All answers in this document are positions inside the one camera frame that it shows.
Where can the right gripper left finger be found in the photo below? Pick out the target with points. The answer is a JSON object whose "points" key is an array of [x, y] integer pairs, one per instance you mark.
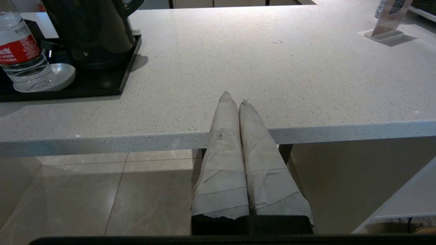
{"points": [[223, 170]]}

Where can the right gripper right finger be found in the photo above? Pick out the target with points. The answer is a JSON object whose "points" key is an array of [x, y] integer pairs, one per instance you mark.
{"points": [[272, 177]]}

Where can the black electric kettle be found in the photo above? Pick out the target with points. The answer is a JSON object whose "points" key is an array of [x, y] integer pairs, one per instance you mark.
{"points": [[95, 30]]}

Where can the round black kettle base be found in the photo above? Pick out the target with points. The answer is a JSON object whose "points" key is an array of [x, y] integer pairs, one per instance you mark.
{"points": [[112, 61]]}

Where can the clear water bottle red cap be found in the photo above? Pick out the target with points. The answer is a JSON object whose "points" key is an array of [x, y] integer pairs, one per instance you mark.
{"points": [[20, 51]]}

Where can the black rectangular serving tray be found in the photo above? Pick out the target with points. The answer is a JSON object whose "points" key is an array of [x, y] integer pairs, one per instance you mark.
{"points": [[102, 83]]}

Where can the white round saucer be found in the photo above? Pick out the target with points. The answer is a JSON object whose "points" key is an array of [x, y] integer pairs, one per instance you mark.
{"points": [[64, 75]]}

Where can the clear acrylic sign stand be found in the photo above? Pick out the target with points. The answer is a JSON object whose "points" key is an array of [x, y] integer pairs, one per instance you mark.
{"points": [[388, 23]]}

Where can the black glass door microwave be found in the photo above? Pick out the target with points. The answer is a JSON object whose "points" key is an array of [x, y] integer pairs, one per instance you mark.
{"points": [[424, 8]]}

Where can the black compartment organizer box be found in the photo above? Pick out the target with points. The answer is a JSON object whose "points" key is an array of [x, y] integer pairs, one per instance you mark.
{"points": [[34, 30]]}

